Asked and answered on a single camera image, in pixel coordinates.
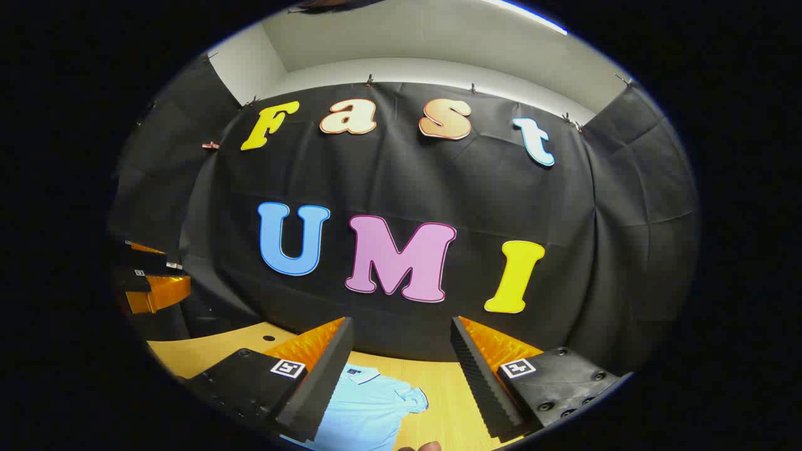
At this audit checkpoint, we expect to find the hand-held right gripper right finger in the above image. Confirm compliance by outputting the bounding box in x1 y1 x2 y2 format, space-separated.
450 316 633 442

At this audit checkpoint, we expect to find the black backdrop cloth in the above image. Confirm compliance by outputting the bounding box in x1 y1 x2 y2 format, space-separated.
107 56 699 376

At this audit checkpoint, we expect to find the light blue T-shirt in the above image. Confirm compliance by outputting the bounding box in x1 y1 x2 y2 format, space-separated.
282 363 430 451

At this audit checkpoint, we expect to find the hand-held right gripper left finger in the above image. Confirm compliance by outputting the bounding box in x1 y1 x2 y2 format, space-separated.
185 316 355 443

